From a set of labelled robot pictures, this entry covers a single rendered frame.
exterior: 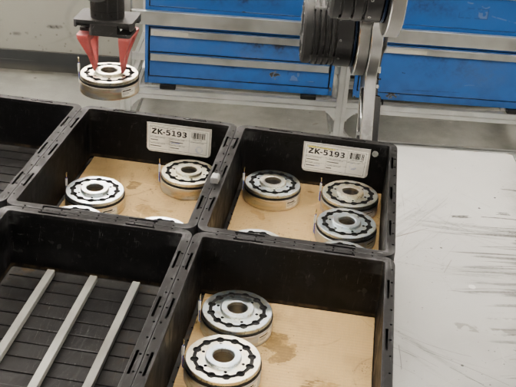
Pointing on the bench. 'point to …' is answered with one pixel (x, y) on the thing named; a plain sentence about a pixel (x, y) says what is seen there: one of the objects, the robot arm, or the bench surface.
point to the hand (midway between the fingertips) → (109, 66)
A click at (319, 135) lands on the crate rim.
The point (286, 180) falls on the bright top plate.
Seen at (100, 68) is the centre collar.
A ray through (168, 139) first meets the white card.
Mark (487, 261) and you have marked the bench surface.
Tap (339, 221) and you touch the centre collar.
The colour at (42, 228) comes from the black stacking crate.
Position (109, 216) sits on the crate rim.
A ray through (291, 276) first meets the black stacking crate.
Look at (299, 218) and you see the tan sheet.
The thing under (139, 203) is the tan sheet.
